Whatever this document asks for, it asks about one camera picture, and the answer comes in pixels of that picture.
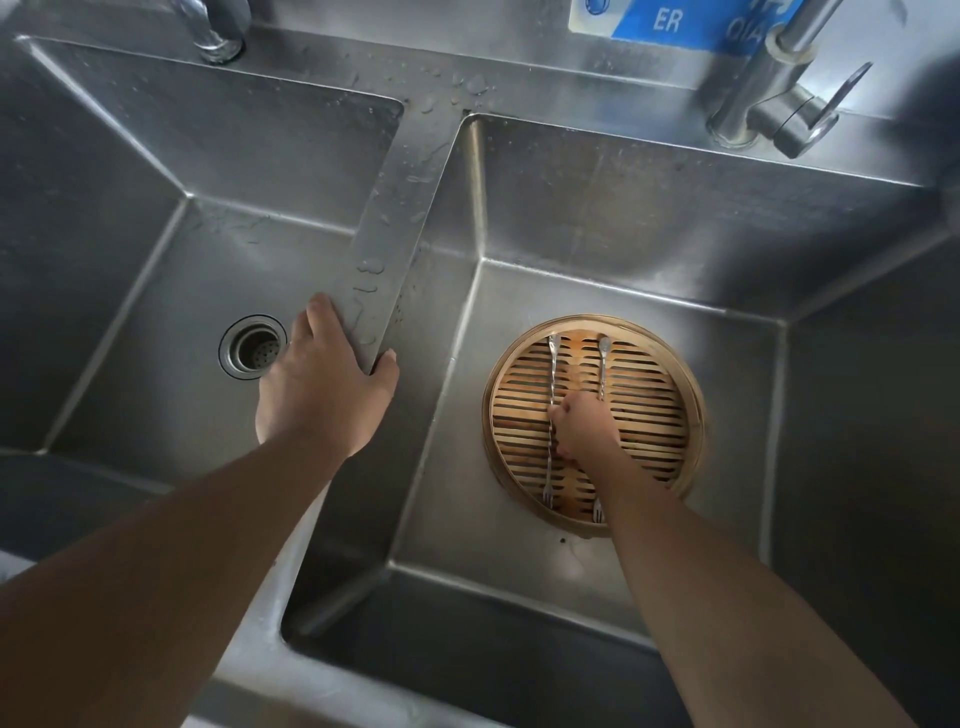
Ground person's right forearm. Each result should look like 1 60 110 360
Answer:
592 448 921 728

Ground person's left hand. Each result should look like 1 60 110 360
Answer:
254 292 401 462

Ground round bamboo steamer basket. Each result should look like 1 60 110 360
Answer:
481 313 708 539

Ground round metal drain strainer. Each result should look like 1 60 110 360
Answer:
218 314 291 382

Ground person's right hand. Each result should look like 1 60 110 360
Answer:
546 389 625 472

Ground blue and white label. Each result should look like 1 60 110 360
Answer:
567 0 798 58

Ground person's left forearm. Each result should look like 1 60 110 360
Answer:
0 429 354 728

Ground stainless steel double sink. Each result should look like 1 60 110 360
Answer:
0 15 960 728

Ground silver twisted-handle fork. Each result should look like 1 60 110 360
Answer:
541 333 563 513
591 335 612 525

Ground chrome faucet base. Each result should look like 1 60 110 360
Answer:
174 0 253 66

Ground chrome faucet with lever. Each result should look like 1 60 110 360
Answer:
705 0 876 161

